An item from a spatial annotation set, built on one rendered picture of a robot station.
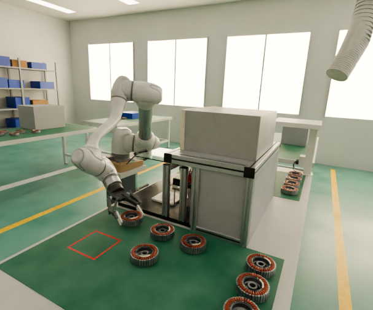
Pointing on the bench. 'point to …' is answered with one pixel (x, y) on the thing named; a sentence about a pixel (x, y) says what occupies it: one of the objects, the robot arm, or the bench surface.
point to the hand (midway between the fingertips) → (131, 217)
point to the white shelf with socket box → (306, 161)
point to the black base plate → (154, 208)
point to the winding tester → (228, 131)
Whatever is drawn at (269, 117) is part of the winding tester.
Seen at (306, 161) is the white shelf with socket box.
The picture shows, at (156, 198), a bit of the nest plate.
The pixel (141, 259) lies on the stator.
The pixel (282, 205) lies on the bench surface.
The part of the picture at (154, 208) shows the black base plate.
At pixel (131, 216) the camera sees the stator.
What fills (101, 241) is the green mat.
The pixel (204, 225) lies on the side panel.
